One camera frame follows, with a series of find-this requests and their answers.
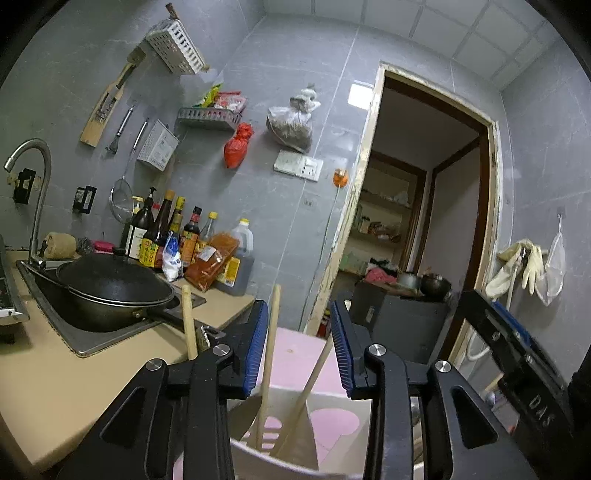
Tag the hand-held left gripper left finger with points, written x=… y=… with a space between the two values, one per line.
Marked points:
x=256 y=350

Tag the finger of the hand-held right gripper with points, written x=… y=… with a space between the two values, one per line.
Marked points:
x=489 y=327
x=512 y=327

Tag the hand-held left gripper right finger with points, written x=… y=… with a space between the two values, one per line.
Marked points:
x=344 y=355

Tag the wooden chopstick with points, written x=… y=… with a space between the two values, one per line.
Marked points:
x=306 y=392
x=189 y=323

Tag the steel knife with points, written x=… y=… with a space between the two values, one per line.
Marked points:
x=244 y=417

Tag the white plastic utensil basket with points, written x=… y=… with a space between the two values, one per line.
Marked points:
x=258 y=466

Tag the red canister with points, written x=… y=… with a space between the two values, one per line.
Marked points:
x=324 y=330

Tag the pink tablecloth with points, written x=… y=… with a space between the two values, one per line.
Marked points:
x=295 y=350

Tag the cream rubber glove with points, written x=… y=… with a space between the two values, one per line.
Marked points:
x=501 y=277
x=533 y=272

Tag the white mesh bag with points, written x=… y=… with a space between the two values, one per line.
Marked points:
x=554 y=277

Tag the dark cooking pot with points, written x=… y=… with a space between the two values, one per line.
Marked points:
x=435 y=285

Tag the black cabinet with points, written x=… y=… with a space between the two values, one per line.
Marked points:
x=406 y=323

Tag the large oil jug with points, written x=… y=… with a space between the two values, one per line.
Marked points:
x=240 y=272

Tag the red cloth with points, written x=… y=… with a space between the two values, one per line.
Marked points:
x=381 y=276

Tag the green box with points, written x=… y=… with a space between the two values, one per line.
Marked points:
x=353 y=263

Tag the steel pot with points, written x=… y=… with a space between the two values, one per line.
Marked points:
x=408 y=280

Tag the white and blue bag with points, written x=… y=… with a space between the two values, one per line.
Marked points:
x=173 y=263

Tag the dark bottle red label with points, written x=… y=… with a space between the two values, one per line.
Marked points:
x=189 y=240

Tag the yellow-capped sauce bottle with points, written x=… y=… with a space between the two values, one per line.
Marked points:
x=178 y=217
x=208 y=226

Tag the dark bottle yellow label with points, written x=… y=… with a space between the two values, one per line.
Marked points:
x=150 y=254

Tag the wooden storage shelf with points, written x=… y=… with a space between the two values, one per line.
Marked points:
x=383 y=210

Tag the dark bottle white label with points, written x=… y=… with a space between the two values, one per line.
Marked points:
x=138 y=240

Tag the black wok pan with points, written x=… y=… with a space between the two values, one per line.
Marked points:
x=87 y=341

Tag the pink sponge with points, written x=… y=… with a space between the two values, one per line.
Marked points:
x=102 y=246

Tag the beige kitchen counter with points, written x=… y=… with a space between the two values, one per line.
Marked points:
x=69 y=392

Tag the steel mesh strainer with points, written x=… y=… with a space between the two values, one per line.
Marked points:
x=121 y=203

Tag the steel wool scrubber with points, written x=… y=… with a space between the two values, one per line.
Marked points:
x=85 y=245

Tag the red plastic bag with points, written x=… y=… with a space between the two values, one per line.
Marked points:
x=236 y=147

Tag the loofah sponge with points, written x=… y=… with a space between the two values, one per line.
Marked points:
x=59 y=245

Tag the clear plastic bag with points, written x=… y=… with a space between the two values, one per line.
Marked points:
x=291 y=127

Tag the induction cooker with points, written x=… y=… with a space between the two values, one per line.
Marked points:
x=11 y=314

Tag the red snack packet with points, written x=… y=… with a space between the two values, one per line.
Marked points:
x=231 y=101

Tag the steel faucet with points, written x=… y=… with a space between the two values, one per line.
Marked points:
x=40 y=207

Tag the green snack packet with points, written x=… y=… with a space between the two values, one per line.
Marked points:
x=210 y=96

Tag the steel peeler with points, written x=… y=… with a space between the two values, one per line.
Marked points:
x=122 y=127

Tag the wooden knife holder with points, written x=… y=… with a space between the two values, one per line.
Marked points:
x=94 y=124

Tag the wooden door frame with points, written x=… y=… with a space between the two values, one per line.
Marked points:
x=355 y=184

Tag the white wall socket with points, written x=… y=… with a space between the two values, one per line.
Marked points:
x=312 y=168

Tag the white wall switch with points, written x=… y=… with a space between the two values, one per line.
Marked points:
x=288 y=162

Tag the small white wall basket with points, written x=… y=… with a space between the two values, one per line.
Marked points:
x=158 y=145

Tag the black wall outlet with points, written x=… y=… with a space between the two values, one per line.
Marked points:
x=85 y=199
x=24 y=185

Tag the grey wall shelf basket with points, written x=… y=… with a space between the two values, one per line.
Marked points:
x=207 y=120

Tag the long white wall basket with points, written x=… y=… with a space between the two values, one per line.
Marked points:
x=178 y=48

